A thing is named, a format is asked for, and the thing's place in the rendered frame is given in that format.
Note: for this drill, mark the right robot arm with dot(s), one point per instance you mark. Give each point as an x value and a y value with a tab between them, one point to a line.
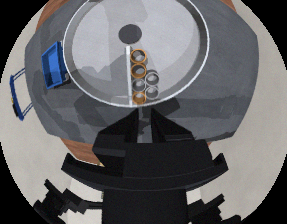
210	216

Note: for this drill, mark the grey metal bushing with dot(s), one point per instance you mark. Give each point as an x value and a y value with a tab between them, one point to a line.
152	95
136	88
152	83

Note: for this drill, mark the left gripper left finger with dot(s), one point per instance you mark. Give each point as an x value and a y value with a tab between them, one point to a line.
122	129

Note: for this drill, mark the bronze bushing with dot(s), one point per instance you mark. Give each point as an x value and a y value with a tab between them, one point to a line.
138	100
138	75
132	57

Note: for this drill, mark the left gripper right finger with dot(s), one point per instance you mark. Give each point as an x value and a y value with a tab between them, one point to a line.
168	131

